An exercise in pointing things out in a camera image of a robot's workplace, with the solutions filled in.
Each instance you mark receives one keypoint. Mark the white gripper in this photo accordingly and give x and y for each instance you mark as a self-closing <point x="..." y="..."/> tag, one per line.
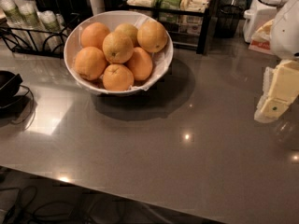
<point x="286" y="32"/>

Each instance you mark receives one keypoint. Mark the white bowl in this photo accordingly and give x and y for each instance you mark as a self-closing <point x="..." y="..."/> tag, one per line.
<point x="74" y="41"/>

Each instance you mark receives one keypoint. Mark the white card red logo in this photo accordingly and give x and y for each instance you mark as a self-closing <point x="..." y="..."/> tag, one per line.
<point x="263" y="47"/>

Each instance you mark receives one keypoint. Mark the white appliance with bowls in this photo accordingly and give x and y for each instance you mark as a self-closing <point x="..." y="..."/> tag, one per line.
<point x="260" y="12"/>

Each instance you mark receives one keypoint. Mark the black mesh basket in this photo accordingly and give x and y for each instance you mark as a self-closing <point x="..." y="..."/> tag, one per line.
<point x="227" y="22"/>

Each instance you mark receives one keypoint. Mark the black condiment shelf rack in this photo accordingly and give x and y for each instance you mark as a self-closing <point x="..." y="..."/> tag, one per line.
<point x="187" y="21"/>

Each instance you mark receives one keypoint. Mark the yellowish orange back centre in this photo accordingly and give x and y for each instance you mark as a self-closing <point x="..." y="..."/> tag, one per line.
<point x="129" y="30"/>

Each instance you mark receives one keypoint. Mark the white paper cup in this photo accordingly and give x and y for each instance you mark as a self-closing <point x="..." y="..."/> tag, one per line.
<point x="98" y="6"/>

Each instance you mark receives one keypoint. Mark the black device at left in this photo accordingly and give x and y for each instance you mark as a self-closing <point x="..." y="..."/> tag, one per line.
<point x="11" y="89"/>

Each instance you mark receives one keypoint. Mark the black wire cup rack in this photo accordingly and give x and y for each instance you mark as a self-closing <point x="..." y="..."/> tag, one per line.
<point x="37" y="42"/>

